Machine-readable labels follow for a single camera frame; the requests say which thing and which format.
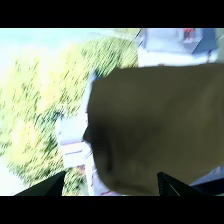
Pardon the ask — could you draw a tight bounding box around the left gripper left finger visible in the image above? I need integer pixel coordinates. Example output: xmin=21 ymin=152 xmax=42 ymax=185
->
xmin=14 ymin=171 xmax=66 ymax=197

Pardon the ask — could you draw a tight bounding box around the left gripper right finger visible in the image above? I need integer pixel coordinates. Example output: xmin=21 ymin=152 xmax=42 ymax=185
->
xmin=156 ymin=171 xmax=215 ymax=197

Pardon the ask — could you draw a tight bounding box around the brown garment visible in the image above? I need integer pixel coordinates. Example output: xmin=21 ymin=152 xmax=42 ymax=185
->
xmin=82 ymin=62 xmax=224 ymax=196

